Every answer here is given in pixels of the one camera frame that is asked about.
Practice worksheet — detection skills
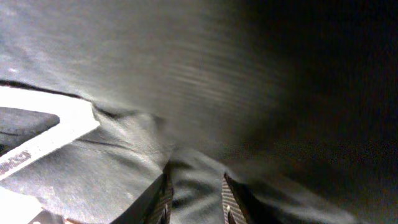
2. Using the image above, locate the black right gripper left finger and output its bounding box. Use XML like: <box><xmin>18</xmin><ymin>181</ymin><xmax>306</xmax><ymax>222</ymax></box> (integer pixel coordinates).
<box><xmin>144</xmin><ymin>164</ymin><xmax>174</xmax><ymax>224</ymax></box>

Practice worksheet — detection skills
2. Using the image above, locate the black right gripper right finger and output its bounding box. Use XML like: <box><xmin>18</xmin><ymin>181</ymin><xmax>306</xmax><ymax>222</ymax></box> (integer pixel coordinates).
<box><xmin>221</xmin><ymin>173</ymin><xmax>251</xmax><ymax>224</ymax></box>

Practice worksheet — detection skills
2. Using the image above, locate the black t-shirt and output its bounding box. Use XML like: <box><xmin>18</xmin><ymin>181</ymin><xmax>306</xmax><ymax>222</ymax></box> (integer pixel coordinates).
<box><xmin>1</xmin><ymin>0</ymin><xmax>397</xmax><ymax>223</ymax></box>

